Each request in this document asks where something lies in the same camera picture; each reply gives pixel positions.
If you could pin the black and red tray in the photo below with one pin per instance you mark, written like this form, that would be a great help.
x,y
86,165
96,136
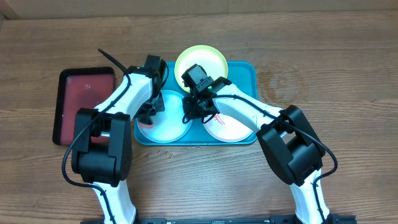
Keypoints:
x,y
79,88

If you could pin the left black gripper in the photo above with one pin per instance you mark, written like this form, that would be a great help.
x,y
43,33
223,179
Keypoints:
x,y
158,107

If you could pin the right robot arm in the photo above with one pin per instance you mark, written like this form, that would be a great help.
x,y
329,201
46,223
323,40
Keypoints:
x,y
291,147

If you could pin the white plate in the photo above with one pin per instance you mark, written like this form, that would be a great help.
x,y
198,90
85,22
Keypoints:
x,y
227,129

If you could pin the light blue plate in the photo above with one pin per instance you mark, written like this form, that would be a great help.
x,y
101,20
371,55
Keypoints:
x,y
168,126

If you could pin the orange and green sponge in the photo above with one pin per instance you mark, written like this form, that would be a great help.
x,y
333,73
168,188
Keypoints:
x,y
145,126

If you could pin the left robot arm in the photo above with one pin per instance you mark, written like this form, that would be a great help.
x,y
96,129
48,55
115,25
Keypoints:
x,y
101,150

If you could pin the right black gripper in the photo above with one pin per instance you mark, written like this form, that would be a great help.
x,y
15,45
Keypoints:
x,y
188,106

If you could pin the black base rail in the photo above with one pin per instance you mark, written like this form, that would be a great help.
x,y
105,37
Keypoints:
x,y
276,219

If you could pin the yellow-green plate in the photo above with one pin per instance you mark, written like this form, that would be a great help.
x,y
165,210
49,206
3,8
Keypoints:
x,y
209,58

